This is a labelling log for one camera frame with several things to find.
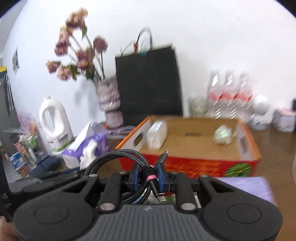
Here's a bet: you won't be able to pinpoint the black braided cable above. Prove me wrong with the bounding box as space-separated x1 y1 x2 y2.
83 149 170 205

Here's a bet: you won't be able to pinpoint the translucent plastic container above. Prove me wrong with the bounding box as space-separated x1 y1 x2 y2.
146 120 168 150

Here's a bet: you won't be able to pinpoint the purple knitted pouch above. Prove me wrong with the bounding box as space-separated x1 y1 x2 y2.
217 177 277 206

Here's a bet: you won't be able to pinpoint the pale green bath pouf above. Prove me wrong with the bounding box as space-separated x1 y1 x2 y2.
213 125 232 145

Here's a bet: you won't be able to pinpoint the person's left hand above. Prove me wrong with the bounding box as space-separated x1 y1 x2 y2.
0 216 18 241

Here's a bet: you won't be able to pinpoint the dark blue case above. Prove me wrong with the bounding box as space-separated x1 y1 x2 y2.
29 156 61 178

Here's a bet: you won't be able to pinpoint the purple tissue pack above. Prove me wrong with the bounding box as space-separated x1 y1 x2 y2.
62 121 110 170

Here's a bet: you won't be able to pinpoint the red cardboard box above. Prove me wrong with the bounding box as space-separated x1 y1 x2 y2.
116 115 261 177

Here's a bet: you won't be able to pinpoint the white detergent jug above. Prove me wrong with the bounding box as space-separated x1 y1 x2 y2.
39 96 74 153

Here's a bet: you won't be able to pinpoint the glass cup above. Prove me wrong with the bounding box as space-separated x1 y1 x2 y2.
188 92 208 117

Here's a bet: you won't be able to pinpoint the mottled purple vase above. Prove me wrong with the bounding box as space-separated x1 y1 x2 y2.
95 76 123 128

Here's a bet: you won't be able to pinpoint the left water bottle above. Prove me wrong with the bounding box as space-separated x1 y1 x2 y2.
207 71 223 119

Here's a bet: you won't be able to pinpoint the water bottle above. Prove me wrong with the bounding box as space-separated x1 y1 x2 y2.
238 73 253 122
223 71 238 119
207 71 223 119

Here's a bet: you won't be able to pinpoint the white astronaut speaker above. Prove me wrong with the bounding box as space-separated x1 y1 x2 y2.
248 102 271 131

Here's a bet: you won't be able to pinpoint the middle water bottle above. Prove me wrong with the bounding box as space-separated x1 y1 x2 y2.
223 71 238 119

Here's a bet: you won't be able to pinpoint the right water bottle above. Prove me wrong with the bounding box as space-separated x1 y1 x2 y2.
238 73 253 122

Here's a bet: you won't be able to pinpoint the black paper bag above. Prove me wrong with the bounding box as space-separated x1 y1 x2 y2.
115 39 183 126

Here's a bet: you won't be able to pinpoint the small tin box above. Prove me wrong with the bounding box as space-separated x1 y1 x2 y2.
272 108 295 133

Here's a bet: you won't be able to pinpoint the dried pink roses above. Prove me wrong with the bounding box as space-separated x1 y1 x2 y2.
46 8 108 83

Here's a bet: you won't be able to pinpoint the lilac coiled cable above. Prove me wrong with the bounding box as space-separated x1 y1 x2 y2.
92 122 136 140

